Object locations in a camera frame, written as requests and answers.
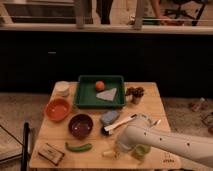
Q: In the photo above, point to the orange-red bowl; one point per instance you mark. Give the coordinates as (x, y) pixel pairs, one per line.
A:
(57, 109)

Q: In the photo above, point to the yellow banana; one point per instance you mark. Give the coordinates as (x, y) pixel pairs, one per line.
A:
(109, 154)

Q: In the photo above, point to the wooden block box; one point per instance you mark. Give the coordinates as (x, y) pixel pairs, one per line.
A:
(51, 154)

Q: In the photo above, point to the green pear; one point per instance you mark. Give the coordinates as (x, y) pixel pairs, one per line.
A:
(141, 150)

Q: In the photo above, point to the grey folded cloth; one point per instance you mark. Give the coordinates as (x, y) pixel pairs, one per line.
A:
(108, 95)

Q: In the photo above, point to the black chair frame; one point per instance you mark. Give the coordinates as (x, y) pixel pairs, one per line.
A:
(25, 156)

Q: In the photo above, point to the green plastic tray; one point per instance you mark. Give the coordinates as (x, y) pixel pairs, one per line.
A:
(85, 95)

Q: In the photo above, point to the white cup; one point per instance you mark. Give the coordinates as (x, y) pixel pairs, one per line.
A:
(62, 88)

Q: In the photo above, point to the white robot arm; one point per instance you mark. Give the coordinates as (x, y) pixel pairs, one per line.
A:
(141, 131)

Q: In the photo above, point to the orange fruit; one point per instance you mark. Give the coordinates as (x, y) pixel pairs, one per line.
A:
(99, 85)

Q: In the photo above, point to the blue sponge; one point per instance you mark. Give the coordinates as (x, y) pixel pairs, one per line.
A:
(109, 117)

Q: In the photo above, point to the white handled brush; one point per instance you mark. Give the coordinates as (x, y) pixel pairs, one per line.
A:
(108, 130)

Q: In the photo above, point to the dark maroon bowl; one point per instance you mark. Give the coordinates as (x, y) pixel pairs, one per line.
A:
(80, 126)

